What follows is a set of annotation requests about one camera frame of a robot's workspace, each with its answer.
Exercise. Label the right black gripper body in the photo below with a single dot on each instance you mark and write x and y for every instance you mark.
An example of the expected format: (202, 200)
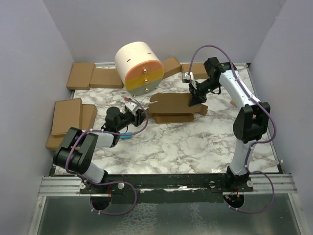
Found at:
(204, 88)

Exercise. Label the cardboard box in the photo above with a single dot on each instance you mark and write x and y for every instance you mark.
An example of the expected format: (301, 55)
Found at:
(167, 108)
(80, 76)
(67, 114)
(89, 112)
(197, 70)
(171, 67)
(106, 78)

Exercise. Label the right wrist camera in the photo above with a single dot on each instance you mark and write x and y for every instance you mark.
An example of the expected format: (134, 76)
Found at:
(188, 77)

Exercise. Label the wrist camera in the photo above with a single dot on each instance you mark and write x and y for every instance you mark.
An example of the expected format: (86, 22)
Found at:
(131, 105)
(188, 77)

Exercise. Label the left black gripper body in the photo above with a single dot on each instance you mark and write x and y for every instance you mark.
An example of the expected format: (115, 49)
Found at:
(127, 118)

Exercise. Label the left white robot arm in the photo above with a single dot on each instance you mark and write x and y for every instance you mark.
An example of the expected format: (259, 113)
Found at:
(76, 150)

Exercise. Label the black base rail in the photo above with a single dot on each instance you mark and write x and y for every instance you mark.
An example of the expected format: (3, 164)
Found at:
(166, 188)

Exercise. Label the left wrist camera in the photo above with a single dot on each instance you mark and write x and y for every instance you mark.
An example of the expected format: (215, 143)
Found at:
(131, 105)

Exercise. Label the round pastel drawer cabinet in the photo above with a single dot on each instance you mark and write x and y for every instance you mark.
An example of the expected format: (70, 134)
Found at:
(139, 68)

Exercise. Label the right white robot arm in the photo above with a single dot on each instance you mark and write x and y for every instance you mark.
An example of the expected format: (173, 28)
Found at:
(251, 121)

